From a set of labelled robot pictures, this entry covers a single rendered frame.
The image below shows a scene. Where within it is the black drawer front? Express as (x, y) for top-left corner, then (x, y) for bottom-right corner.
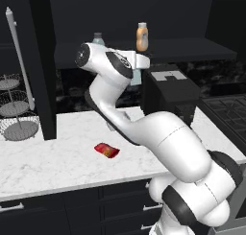
(0, 193), (68, 235)
(101, 178), (152, 200)
(101, 195), (164, 220)
(101, 215), (161, 235)

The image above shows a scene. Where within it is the black hob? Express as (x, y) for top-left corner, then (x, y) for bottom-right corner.
(198, 94), (246, 156)

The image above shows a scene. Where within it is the black cabinet shelf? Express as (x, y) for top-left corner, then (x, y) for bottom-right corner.
(53, 36), (238, 70)

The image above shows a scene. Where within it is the three-tier wire stand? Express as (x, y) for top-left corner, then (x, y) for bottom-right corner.
(0, 73), (40, 143)

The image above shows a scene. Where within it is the black coffee machine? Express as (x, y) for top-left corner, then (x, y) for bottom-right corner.
(141, 63), (202, 128)

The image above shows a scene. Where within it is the red snack packet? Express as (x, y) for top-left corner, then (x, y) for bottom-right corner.
(93, 142), (121, 159)

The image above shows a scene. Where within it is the grey shaker with dark cap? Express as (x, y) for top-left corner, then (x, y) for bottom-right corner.
(92, 32), (106, 46)

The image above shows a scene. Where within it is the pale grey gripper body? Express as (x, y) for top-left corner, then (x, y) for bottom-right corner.
(130, 68), (143, 86)

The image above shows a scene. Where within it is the orange condiment bottle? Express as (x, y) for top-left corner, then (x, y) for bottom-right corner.
(135, 21), (150, 53)

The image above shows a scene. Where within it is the black cabinet door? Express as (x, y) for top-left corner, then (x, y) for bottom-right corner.
(26, 0), (58, 141)

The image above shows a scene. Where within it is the long white door handle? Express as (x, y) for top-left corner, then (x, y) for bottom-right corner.
(5, 6), (36, 112)

